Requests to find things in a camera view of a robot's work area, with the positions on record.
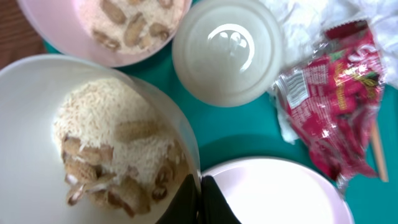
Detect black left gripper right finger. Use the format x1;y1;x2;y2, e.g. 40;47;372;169
201;176;241;224

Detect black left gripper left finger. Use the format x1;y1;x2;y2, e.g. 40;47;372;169
156;174;198;224

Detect rice and peanut leftovers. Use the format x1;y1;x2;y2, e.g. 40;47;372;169
53;78;190;217

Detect white bowl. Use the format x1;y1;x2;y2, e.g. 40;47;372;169
1;54;200;224

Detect pink bowl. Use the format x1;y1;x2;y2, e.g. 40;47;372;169
18;0;178;67

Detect pink plate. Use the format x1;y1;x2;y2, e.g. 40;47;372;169
202;157;354;224

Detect white upturned cup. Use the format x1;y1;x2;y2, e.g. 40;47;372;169
172;0;284;107

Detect red snack wrapper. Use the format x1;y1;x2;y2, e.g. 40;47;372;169
272;19;385;194

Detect wooden chopstick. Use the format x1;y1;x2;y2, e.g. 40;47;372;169
370;121;389;183

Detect crumpled white napkin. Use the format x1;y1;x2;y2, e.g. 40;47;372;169
261;0;398;144

